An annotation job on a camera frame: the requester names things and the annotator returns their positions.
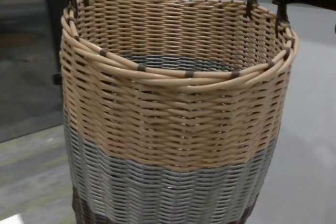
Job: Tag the black door frame post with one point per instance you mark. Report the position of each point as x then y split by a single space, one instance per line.
53 37

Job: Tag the tan grey woven laundry basket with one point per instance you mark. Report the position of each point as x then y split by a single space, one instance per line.
170 116

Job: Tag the black door hinge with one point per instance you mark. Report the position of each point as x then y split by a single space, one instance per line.
55 79

